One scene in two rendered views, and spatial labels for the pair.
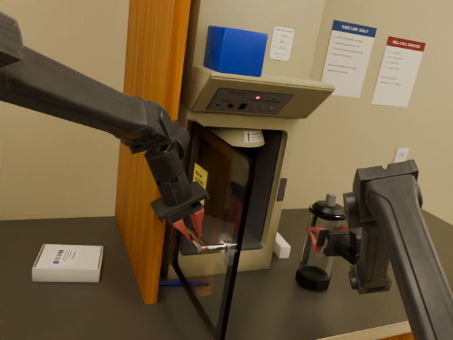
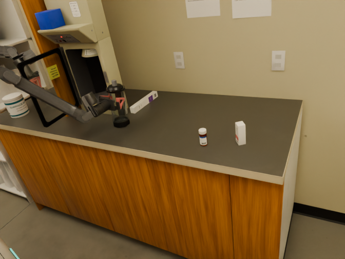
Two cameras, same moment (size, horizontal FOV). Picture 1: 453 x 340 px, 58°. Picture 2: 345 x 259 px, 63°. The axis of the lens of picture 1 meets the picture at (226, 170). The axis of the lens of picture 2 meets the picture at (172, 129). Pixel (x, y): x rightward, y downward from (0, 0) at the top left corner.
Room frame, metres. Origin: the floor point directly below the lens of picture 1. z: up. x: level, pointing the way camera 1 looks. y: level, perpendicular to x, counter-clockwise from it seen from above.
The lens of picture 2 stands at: (0.50, -1.73, 1.71)
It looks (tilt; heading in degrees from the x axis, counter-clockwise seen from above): 30 degrees down; 58
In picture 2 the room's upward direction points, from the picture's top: 10 degrees counter-clockwise
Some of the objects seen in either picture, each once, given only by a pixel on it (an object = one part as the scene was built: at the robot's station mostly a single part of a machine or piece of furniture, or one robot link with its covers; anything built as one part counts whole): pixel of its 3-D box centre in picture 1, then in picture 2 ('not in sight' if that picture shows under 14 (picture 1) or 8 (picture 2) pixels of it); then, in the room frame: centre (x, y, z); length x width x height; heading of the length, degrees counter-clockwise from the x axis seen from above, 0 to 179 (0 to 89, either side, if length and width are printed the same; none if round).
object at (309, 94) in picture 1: (261, 97); (67, 36); (0.96, -0.06, 1.46); 0.32 x 0.11 x 0.10; 116
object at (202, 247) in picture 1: (205, 239); not in sight; (0.72, 0.02, 1.20); 0.10 x 0.05 x 0.03; 27
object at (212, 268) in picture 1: (204, 225); (52, 87); (0.80, 0.03, 1.19); 0.30 x 0.01 x 0.40; 27
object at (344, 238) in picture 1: (348, 247); (104, 106); (0.96, -0.35, 1.11); 0.10 x 0.07 x 0.07; 115
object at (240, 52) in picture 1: (234, 50); (50, 19); (0.92, 0.02, 1.56); 0.10 x 0.10 x 0.09; 26
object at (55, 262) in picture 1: (70, 262); not in sight; (0.92, 0.37, 0.96); 0.16 x 0.12 x 0.04; 104
